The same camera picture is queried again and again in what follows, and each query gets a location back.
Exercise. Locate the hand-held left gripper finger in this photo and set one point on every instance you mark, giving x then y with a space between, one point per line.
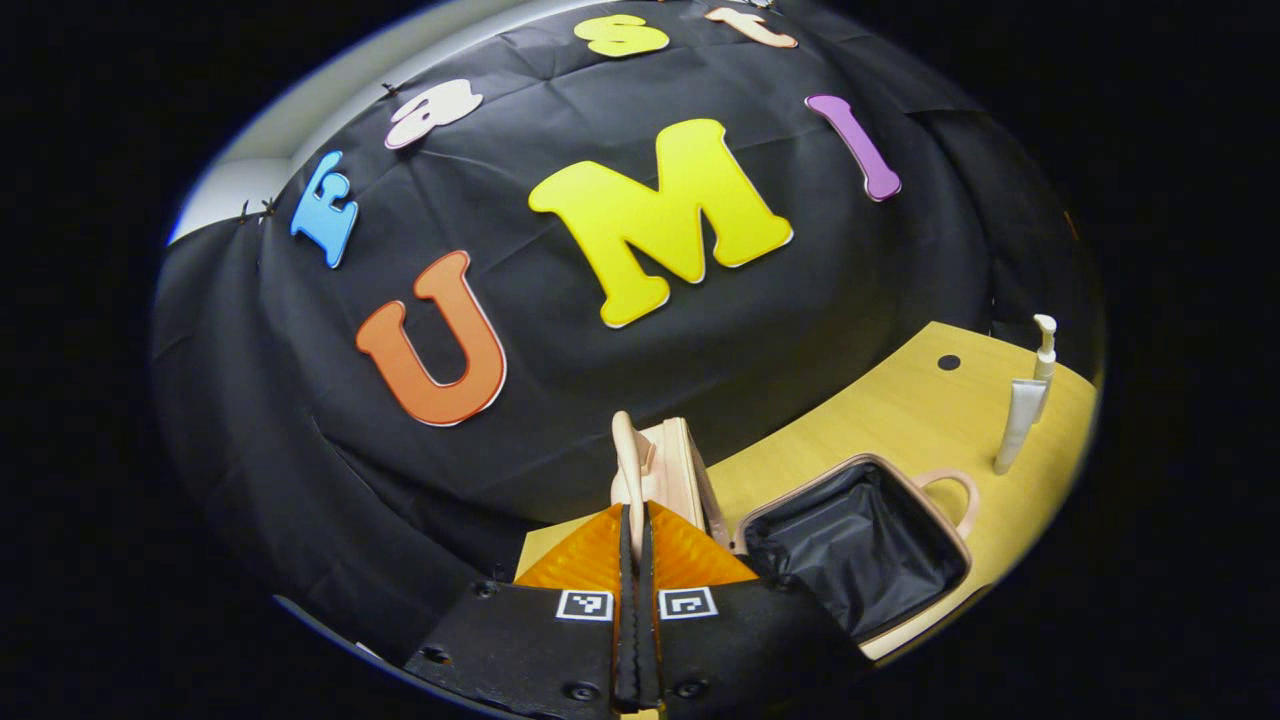
627 640
649 640

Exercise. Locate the pink suitcase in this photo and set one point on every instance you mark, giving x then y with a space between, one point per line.
850 540

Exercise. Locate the black backdrop cloth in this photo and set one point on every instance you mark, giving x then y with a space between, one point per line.
560 400

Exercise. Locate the black table grommet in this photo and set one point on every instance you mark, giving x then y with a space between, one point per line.
948 362

